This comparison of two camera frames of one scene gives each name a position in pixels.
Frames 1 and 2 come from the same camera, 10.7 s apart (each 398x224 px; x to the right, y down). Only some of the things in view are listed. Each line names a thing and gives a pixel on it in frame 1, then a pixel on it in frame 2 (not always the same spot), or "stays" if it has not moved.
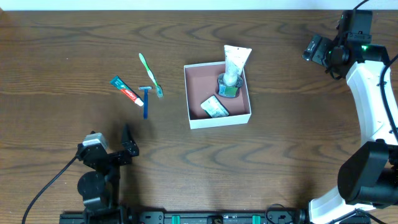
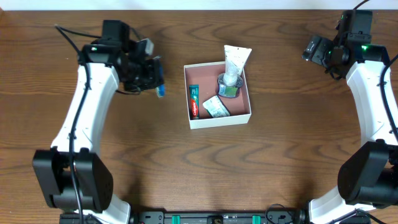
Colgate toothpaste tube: [128, 92] -> [194, 100]
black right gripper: [357, 37] stays
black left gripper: [115, 156] -> [150, 76]
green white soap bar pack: [212, 106] stays
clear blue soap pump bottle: [226, 90] stays
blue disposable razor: [145, 100] -> [160, 70]
